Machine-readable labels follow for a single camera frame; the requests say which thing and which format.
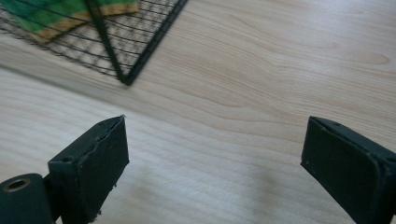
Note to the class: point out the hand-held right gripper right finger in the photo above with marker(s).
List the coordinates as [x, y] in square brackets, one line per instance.
[348, 168]

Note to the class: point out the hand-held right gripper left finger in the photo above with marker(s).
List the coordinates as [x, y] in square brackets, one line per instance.
[93, 168]

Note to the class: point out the yellow and green sponge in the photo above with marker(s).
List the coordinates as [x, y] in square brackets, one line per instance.
[43, 15]

